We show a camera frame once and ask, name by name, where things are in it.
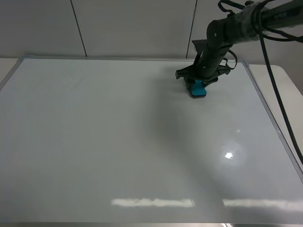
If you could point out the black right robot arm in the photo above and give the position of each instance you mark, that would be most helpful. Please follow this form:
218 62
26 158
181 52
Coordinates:
244 23

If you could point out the white whiteboard with aluminium frame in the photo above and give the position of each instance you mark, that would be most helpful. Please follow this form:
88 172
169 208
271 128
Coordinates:
122 141

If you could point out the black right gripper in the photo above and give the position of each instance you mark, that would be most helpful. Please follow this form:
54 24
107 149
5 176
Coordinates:
207 64

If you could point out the teal whiteboard eraser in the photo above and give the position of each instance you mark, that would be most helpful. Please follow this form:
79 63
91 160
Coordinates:
197 90

